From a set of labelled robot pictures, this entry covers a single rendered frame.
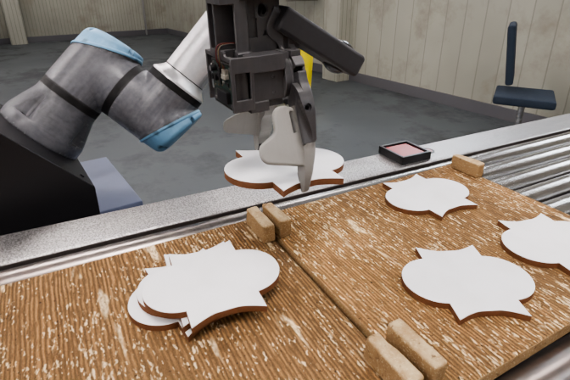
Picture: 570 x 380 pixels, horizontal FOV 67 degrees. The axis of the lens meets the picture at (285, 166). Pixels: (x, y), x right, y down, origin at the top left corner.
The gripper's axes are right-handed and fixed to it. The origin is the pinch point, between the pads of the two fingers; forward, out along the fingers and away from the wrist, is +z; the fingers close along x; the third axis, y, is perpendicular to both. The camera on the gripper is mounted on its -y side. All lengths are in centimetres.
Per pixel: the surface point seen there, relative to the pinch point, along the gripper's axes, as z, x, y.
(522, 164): 16, -7, -58
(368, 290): 12.1, 11.2, -4.3
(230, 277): 9.1, 4.8, 9.6
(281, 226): 10.2, -2.9, -0.7
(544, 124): 17, -20, -87
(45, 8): 40, -1067, 12
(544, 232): 12.1, 13.9, -31.8
